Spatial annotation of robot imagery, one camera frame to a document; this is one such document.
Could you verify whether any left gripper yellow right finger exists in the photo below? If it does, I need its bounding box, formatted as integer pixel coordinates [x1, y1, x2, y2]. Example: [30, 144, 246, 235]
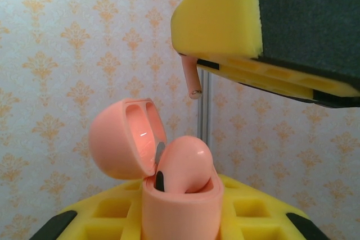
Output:
[219, 174, 330, 240]

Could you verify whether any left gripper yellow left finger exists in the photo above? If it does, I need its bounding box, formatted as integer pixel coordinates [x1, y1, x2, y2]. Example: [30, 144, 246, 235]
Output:
[29, 179, 145, 240]

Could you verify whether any pink wireless earbud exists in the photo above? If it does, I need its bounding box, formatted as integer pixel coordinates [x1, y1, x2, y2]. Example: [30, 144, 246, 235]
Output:
[181, 54, 203, 100]
[154, 135, 215, 195]

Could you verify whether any pink eraser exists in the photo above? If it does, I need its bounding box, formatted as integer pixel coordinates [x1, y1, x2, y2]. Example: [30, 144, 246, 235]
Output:
[88, 98, 225, 240]

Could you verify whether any aluminium corner post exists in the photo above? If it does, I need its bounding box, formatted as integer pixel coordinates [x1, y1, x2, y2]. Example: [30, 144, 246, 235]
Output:
[196, 70, 212, 140]

